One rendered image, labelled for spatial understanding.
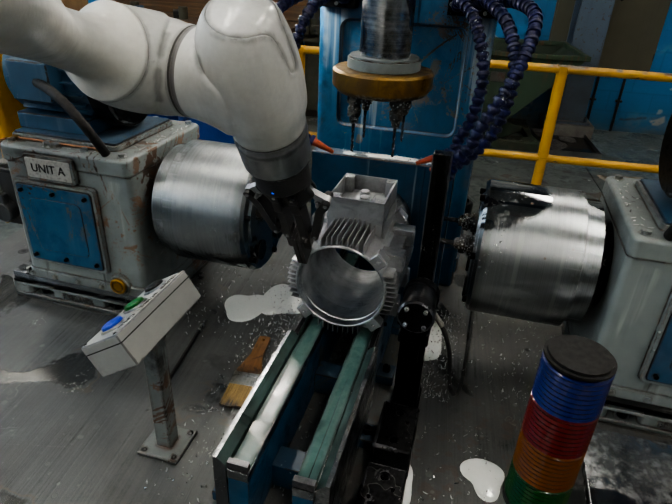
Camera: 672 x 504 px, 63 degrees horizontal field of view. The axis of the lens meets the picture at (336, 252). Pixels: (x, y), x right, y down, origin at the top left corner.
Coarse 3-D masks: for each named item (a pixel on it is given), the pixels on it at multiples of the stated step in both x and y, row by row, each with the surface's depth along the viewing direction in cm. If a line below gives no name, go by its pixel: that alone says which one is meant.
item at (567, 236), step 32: (480, 192) 106; (512, 192) 94; (544, 192) 94; (576, 192) 95; (480, 224) 94; (512, 224) 91; (544, 224) 90; (576, 224) 89; (480, 256) 92; (512, 256) 90; (544, 256) 89; (576, 256) 88; (480, 288) 94; (512, 288) 92; (544, 288) 90; (576, 288) 89; (544, 320) 96; (576, 320) 96
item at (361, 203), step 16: (352, 176) 103; (368, 176) 103; (336, 192) 96; (352, 192) 104; (368, 192) 99; (384, 192) 104; (336, 208) 95; (352, 208) 94; (368, 208) 93; (384, 208) 92; (368, 224) 95; (384, 224) 94
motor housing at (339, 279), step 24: (336, 240) 89; (360, 240) 88; (384, 240) 96; (312, 264) 101; (336, 264) 110; (312, 288) 100; (336, 288) 105; (360, 288) 106; (384, 288) 90; (312, 312) 97; (336, 312) 99; (360, 312) 98; (384, 312) 93
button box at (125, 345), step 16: (160, 288) 79; (176, 288) 80; (192, 288) 83; (144, 304) 75; (160, 304) 76; (176, 304) 79; (192, 304) 82; (128, 320) 71; (144, 320) 73; (160, 320) 75; (176, 320) 78; (96, 336) 73; (112, 336) 68; (128, 336) 70; (144, 336) 72; (160, 336) 74; (96, 352) 70; (112, 352) 70; (128, 352) 69; (144, 352) 71; (96, 368) 72; (112, 368) 71
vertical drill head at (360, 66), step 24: (384, 0) 88; (408, 0) 89; (384, 24) 90; (408, 24) 91; (360, 48) 95; (384, 48) 92; (408, 48) 94; (336, 72) 95; (360, 72) 93; (384, 72) 92; (408, 72) 93; (432, 72) 96; (360, 96) 93; (384, 96) 91; (408, 96) 92
